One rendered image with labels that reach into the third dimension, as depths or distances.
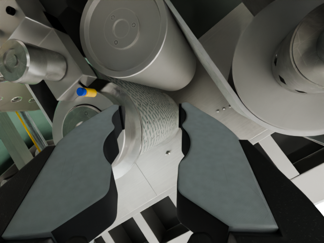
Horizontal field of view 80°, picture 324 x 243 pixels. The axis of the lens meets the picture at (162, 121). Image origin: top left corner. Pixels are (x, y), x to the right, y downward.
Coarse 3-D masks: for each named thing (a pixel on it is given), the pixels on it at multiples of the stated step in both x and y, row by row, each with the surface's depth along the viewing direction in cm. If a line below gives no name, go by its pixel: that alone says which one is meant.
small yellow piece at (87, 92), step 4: (80, 84) 23; (80, 88) 19; (84, 88) 20; (88, 88) 20; (80, 92) 19; (84, 92) 19; (88, 92) 20; (92, 92) 20; (96, 92) 21; (88, 96) 20; (92, 96) 21
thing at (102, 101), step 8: (80, 96) 26; (96, 96) 25; (104, 96) 25; (64, 104) 26; (72, 104) 26; (80, 104) 26; (88, 104) 25; (96, 104) 25; (104, 104) 25; (112, 104) 24; (120, 104) 26; (56, 112) 27; (64, 112) 27; (56, 120) 27; (128, 120) 26; (56, 128) 27; (128, 128) 25; (56, 136) 27; (120, 136) 24; (128, 136) 25; (120, 144) 24; (128, 144) 26; (120, 152) 25; (120, 160) 26
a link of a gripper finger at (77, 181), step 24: (96, 120) 10; (120, 120) 11; (72, 144) 8; (96, 144) 8; (48, 168) 7; (72, 168) 7; (96, 168) 7; (48, 192) 6; (72, 192) 6; (96, 192) 6; (24, 216) 6; (48, 216) 6; (72, 216) 5; (96, 216) 6
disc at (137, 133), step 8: (96, 80) 27; (104, 80) 26; (96, 88) 27; (104, 88) 26; (112, 88) 26; (120, 88) 26; (112, 96) 26; (120, 96) 26; (128, 96) 26; (128, 104) 26; (128, 112) 26; (136, 112) 25; (136, 120) 25; (136, 128) 26; (136, 136) 26; (136, 144) 26; (128, 152) 26; (136, 152) 26; (128, 160) 26; (136, 160) 26; (112, 168) 27; (120, 168) 27; (128, 168) 26; (120, 176) 27
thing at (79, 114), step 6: (78, 108) 26; (84, 108) 25; (90, 108) 25; (96, 108) 25; (72, 114) 26; (78, 114) 26; (84, 114) 25; (90, 114) 25; (66, 120) 26; (72, 120) 26; (78, 120) 26; (84, 120) 25; (66, 126) 26; (72, 126) 26; (66, 132) 26
